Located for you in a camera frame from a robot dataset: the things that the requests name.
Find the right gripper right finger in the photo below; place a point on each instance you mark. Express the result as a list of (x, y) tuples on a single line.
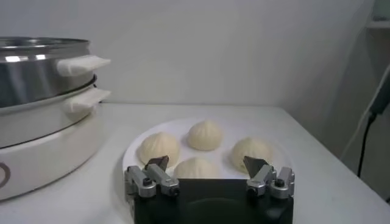
[(262, 179)]

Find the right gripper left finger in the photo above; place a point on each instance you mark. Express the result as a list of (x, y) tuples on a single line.
[(161, 179)]

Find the white steamed baozi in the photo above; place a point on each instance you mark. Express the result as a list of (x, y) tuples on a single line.
[(195, 170), (204, 135), (158, 146), (251, 149)]

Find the stainless steel steamer pot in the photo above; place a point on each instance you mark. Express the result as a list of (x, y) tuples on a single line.
[(45, 158)]

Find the stainless steel steamer basket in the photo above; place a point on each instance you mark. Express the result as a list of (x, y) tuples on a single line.
[(30, 79)]

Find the white round plate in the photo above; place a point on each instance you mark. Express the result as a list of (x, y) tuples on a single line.
[(225, 158)]

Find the white narrow shelf table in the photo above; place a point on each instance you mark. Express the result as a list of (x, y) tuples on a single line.
[(379, 24)]

